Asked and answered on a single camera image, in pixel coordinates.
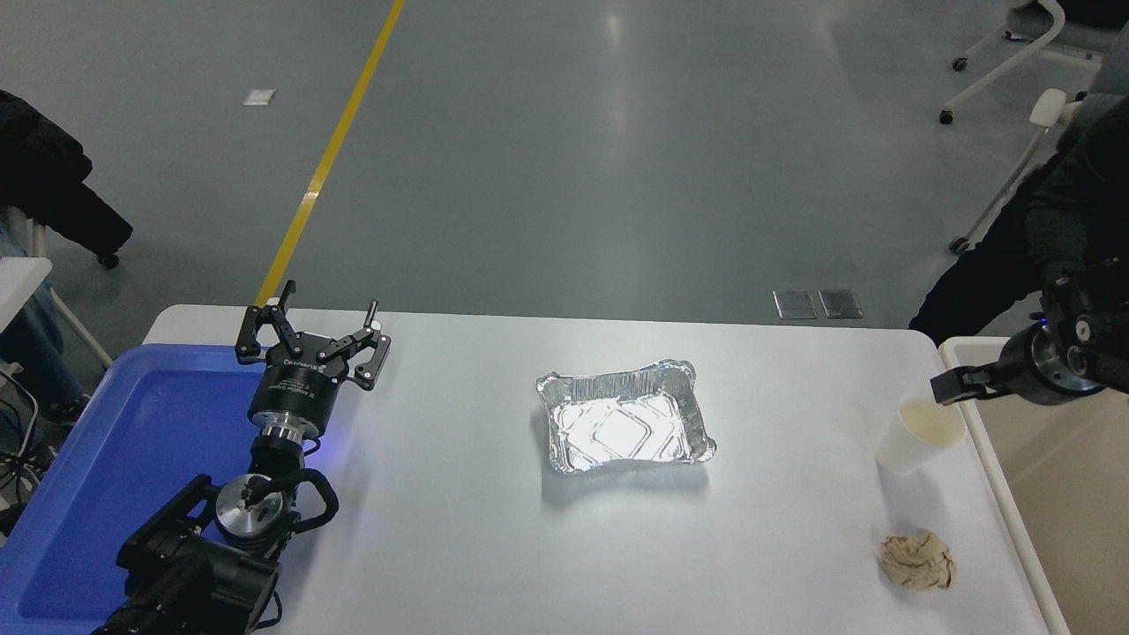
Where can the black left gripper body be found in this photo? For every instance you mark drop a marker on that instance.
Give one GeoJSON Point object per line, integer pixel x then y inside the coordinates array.
{"type": "Point", "coordinates": [295, 392]}

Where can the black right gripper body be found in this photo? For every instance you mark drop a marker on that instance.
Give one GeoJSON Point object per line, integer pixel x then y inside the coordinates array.
{"type": "Point", "coordinates": [1032, 366]}

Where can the white paper cup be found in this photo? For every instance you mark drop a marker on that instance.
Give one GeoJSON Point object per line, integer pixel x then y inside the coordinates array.
{"type": "Point", "coordinates": [913, 437]}

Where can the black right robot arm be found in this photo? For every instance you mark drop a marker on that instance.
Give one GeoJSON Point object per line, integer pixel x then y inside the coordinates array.
{"type": "Point", "coordinates": [1107, 344]}

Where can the person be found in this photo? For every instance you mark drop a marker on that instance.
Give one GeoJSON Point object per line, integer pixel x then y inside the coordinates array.
{"type": "Point", "coordinates": [979, 291]}
{"type": "Point", "coordinates": [31, 344]}

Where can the large pale bin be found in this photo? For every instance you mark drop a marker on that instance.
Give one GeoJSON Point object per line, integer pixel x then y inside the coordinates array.
{"type": "Point", "coordinates": [1058, 494]}

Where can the metal floor plate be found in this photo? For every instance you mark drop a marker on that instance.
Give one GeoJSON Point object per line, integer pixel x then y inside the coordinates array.
{"type": "Point", "coordinates": [841, 303]}
{"type": "Point", "coordinates": [796, 304]}

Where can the blue plastic tray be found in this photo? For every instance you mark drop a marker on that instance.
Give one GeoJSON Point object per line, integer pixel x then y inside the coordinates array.
{"type": "Point", "coordinates": [132, 441]}

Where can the crumpled tan paper ball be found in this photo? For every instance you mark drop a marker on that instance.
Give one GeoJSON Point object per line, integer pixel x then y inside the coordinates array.
{"type": "Point", "coordinates": [917, 560]}

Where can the white office chair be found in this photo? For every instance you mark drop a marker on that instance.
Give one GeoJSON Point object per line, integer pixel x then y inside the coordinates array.
{"type": "Point", "coordinates": [1014, 48]}
{"type": "Point", "coordinates": [1014, 172]}

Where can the white paper scrap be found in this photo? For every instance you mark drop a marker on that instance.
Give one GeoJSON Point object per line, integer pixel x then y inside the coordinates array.
{"type": "Point", "coordinates": [258, 97]}

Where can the silver foil tray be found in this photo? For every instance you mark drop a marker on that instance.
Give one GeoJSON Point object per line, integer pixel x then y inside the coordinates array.
{"type": "Point", "coordinates": [622, 428]}

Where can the small white table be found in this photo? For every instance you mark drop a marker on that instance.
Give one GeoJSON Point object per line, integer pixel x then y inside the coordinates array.
{"type": "Point", "coordinates": [18, 282]}

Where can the black jacket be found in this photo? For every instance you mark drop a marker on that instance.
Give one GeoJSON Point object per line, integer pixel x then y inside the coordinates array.
{"type": "Point", "coordinates": [44, 185]}

